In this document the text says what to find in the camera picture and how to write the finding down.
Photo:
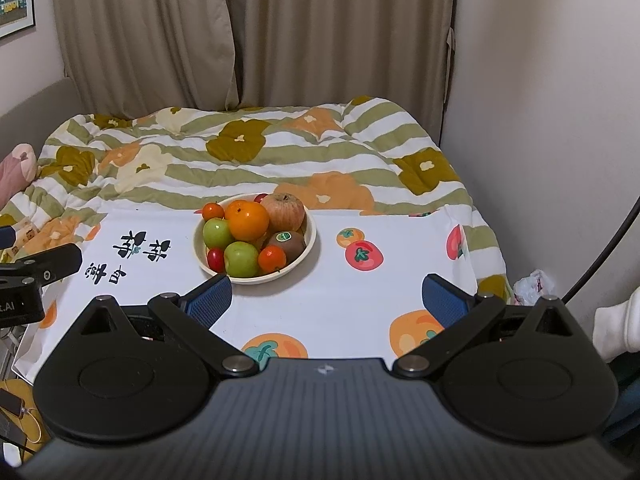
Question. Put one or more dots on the white plastic bag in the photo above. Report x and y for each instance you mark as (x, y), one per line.
(529, 289)

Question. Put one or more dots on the grey bed headboard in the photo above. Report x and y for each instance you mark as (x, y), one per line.
(33, 120)

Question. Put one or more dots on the cream oval fruit bowl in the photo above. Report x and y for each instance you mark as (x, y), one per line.
(308, 230)

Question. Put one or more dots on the green apple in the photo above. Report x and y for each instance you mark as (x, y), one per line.
(216, 233)
(241, 260)

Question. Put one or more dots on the small printed box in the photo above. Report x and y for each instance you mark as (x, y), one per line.
(24, 232)

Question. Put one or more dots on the white sock foot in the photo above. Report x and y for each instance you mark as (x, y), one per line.
(616, 329)

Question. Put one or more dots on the striped floral quilt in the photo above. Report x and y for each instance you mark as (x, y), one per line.
(368, 155)

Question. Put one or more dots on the small red-orange mandarin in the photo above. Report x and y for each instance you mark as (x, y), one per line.
(212, 211)

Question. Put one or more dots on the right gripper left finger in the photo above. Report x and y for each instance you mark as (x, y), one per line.
(185, 322)

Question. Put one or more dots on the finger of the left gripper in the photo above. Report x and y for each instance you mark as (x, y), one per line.
(53, 264)
(7, 237)

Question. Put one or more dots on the large orange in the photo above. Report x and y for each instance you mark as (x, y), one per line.
(247, 220)

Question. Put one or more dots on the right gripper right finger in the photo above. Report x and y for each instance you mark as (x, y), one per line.
(467, 321)

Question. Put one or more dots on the pink plush toy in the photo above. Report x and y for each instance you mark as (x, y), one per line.
(17, 171)

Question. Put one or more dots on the brown kiwi with sticker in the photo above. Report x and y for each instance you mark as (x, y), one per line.
(292, 243)

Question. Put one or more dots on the reddish brown apple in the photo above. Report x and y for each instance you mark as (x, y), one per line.
(286, 212)

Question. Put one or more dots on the beige curtain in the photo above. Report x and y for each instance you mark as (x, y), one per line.
(129, 58)

